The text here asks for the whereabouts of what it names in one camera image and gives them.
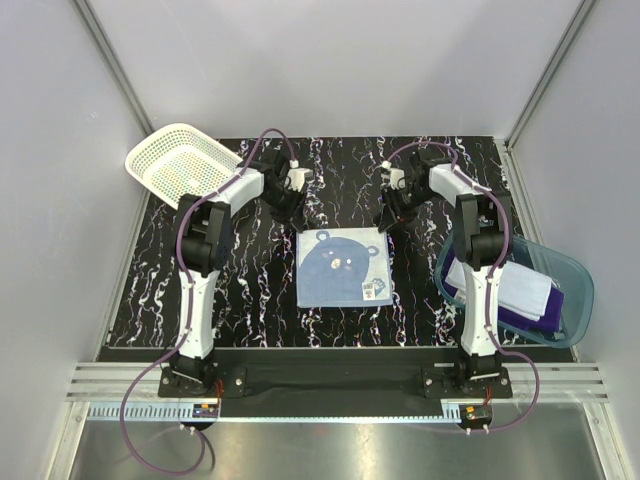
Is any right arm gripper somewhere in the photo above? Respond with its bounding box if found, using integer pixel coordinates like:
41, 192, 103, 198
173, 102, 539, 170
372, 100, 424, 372
378, 184, 437, 234

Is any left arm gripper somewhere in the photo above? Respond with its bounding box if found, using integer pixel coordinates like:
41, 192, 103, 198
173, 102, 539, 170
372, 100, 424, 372
261, 185, 308, 233

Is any light blue towel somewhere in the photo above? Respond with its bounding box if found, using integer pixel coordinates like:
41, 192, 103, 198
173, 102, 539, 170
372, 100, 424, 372
295, 227, 393, 308

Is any white towel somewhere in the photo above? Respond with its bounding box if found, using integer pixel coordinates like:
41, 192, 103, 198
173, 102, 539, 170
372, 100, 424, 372
444, 258, 552, 322

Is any purple microfiber towel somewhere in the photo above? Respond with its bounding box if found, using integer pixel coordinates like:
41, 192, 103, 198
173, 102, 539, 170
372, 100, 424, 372
442, 279, 566, 335

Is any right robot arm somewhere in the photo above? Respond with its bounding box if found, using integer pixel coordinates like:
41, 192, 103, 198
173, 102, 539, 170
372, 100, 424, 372
378, 161, 513, 397

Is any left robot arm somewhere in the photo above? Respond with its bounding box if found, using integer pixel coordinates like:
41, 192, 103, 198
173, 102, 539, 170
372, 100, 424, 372
168, 162, 312, 396

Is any white perforated laundry basket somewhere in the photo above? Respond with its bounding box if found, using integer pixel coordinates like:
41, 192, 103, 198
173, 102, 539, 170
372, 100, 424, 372
125, 123, 242, 209

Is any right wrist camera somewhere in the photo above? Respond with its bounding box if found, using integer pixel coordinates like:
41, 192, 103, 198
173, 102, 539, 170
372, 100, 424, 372
381, 152, 433, 195

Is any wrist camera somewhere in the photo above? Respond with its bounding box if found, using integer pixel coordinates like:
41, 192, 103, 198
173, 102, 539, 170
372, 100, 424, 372
381, 152, 433, 195
260, 150, 313, 193

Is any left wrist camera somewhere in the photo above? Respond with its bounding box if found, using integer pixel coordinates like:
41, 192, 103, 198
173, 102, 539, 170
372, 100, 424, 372
260, 150, 313, 193

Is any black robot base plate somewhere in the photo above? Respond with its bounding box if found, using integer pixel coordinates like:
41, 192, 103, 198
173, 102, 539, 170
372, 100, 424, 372
158, 347, 513, 399

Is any aluminium frame rail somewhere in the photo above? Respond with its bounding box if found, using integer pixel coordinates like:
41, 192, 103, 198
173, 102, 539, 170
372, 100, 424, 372
65, 363, 608, 423

